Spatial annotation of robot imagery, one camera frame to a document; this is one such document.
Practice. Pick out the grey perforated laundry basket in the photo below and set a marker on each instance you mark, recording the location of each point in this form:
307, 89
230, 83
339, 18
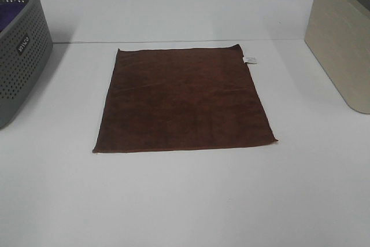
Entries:
26, 46

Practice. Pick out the purple cloth in basket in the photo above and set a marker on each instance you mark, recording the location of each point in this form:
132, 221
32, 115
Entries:
8, 12

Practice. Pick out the beige storage bin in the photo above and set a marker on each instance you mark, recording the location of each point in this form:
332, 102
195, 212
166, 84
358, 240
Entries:
338, 36

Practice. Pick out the brown towel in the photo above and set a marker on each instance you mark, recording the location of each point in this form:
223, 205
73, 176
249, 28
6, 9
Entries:
182, 99

